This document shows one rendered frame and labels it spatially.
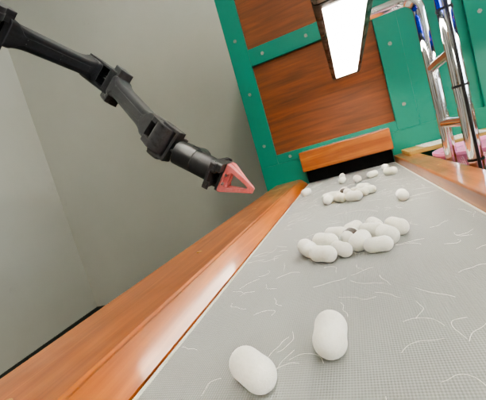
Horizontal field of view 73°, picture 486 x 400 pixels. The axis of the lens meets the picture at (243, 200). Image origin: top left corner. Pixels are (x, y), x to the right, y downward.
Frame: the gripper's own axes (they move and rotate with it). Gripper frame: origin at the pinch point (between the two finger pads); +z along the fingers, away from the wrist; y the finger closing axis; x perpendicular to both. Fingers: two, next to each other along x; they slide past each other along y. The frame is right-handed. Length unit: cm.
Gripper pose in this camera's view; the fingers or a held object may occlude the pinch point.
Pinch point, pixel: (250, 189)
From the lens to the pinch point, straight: 73.6
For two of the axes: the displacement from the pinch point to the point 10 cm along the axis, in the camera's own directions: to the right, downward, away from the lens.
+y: 3.1, -1.9, 9.3
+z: 8.7, 4.5, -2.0
